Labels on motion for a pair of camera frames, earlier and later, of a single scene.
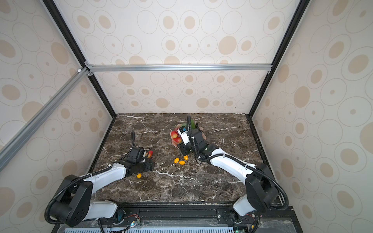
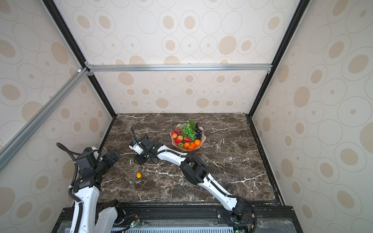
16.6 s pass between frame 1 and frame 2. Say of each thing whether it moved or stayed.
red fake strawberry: stayed
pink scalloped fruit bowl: stayed
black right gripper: moved
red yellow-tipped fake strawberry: stayed
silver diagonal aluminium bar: stayed
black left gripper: moved
